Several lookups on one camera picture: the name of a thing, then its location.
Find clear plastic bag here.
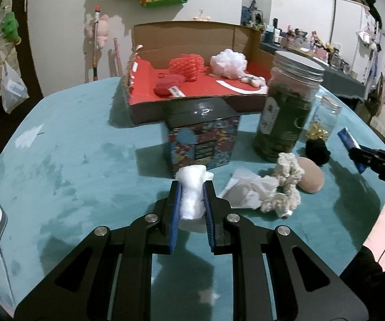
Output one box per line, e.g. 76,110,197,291
1,61,30,114

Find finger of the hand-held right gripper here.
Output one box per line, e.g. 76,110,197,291
348,148,380,172
360,145,385,157

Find cardboard box red lining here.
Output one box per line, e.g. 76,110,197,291
124,21,278,126

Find green plush toy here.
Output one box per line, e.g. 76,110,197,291
1,12,22,45

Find large glass jar silver lid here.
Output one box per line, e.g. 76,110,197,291
253,51,326,163

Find grey cloth covered desk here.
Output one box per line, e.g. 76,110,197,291
261,40,367,99

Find floral print tin box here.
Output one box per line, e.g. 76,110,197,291
164,98,241,178

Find cream crochet scrunchie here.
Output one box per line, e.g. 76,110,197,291
260,153,305,218

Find coral red foam net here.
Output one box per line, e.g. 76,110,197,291
169,54,205,82

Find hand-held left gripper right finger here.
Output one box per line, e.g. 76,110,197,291
203,181,368,321

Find red knitted pad white tag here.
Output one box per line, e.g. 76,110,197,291
155,74,184,98

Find beige round powder puff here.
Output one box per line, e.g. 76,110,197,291
296,157,325,194

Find pink stick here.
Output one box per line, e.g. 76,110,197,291
113,37,121,77

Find clutter of cosmetics bottles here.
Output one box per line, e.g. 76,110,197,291
262,23,357,77

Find blue tissue packet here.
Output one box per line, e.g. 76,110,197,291
337,127,367,174

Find white cotton cloth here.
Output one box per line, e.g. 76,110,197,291
176,165,215,221

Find black fuzzy scrunchie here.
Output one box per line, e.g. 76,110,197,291
304,139,331,165

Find pink plush pig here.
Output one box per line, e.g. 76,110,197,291
85,14,110,49

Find small glass jar yellow capsules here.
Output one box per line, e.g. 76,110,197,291
305,94,343,141

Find brown wooden door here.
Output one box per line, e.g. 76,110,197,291
0,0,42,174

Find white tissue paper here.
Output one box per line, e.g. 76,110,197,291
219,169,280,209

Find white fabric wardrobe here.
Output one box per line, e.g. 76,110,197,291
333,0,380,84

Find white cable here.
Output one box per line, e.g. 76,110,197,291
0,244,16,308

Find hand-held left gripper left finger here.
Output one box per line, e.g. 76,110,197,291
13,181,182,321

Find white plush toy keychain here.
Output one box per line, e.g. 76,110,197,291
241,75,266,87

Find white mesh bath pouf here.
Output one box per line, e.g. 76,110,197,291
210,49,248,77

